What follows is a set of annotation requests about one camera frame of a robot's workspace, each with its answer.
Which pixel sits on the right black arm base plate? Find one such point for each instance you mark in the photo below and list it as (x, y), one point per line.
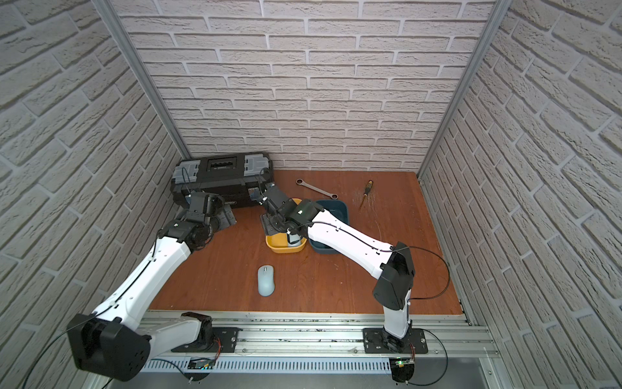
(377, 340)

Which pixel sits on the aluminium mounting rail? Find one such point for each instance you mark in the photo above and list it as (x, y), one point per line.
(320, 343)

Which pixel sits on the yellow storage box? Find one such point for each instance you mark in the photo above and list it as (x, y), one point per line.
(279, 243)

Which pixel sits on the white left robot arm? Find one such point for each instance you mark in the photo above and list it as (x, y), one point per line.
(108, 342)

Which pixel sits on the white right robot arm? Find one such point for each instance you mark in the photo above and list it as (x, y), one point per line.
(390, 265)

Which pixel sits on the teal storage box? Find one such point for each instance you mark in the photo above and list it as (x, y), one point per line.
(338, 209)

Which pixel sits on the right round controller board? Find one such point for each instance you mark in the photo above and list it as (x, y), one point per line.
(402, 370)

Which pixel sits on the left green circuit board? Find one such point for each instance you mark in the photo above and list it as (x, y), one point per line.
(201, 364)

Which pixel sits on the light blue mouse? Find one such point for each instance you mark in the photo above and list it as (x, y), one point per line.
(293, 240)
(266, 282)

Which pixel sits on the black plastic toolbox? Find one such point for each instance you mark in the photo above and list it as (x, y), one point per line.
(238, 178)

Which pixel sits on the yellow black screwdriver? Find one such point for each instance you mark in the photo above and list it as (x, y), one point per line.
(367, 189)

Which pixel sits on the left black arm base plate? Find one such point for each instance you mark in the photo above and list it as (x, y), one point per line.
(221, 339)

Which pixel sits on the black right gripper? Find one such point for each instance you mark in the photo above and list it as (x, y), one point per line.
(271, 222)

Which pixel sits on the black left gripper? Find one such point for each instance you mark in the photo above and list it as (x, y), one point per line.
(222, 216)

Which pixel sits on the silver combination wrench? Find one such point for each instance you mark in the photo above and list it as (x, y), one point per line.
(302, 182)

